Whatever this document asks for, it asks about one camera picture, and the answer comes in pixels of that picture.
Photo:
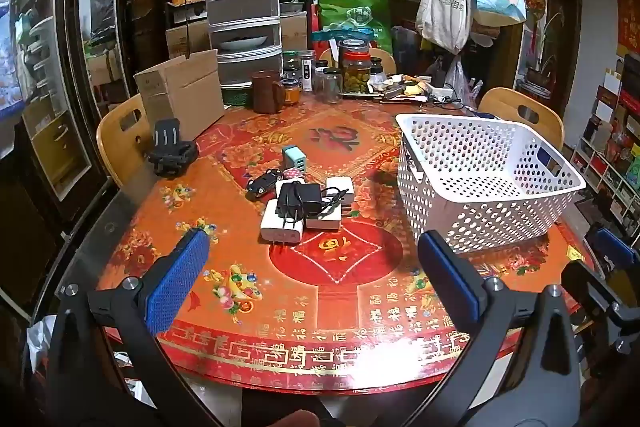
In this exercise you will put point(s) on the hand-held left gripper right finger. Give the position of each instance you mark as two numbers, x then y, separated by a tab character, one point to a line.
450	272

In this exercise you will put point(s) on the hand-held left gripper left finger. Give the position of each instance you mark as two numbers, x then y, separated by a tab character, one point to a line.
177	277

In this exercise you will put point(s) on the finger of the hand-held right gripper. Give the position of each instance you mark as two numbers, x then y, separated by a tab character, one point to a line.
590	287
612	242

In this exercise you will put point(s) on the white perforated plastic basket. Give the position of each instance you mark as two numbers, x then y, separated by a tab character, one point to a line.
475	187

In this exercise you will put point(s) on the black toy car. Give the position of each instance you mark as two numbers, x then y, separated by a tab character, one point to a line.
262	182

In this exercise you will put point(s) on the red spotted charger block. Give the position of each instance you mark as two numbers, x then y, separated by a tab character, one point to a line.
294	175

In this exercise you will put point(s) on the teal charger block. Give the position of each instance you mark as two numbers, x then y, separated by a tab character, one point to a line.
295	158

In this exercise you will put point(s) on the white cubby bookshelf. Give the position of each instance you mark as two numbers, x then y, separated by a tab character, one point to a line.
615	157

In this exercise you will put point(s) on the red patterned tablecloth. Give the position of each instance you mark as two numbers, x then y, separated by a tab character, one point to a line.
350	287

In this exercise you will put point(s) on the black phone holder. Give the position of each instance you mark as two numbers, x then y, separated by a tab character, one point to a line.
170	149

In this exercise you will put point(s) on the brown cardboard box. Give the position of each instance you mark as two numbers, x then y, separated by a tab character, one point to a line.
180	97

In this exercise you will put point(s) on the white power strip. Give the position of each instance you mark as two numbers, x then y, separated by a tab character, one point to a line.
437	92

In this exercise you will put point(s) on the green plastic basin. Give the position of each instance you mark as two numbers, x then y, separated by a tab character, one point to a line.
235	94

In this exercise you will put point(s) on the clear plastic bag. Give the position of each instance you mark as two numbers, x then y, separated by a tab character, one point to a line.
457	79

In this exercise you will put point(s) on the brown ceramic mug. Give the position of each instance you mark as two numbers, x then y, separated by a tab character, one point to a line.
264	92

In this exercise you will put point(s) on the small dark lid jar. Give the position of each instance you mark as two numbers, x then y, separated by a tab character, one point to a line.
376	72

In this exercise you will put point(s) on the small orange jar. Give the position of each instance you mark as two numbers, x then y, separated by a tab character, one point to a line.
291	93

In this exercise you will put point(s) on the empty glass jar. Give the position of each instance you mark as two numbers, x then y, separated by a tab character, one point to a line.
332	87

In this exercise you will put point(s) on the large pickle jar red lid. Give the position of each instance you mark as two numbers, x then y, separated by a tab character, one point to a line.
355	69

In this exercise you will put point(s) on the flat cardboard carton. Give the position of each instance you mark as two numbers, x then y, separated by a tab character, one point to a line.
185	39

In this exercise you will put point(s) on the black bottle white label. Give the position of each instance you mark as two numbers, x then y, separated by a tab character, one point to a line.
307	77

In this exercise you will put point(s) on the glass door cabinet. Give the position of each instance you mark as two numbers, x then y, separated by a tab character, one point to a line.
55	57

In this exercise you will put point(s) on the green shopping bag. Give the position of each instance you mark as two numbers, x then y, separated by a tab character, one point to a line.
355	14

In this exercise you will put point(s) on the tiered white storage rack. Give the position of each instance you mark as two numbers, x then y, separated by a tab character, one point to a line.
242	7

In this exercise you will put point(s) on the red wall poster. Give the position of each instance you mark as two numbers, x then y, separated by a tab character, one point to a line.
629	19

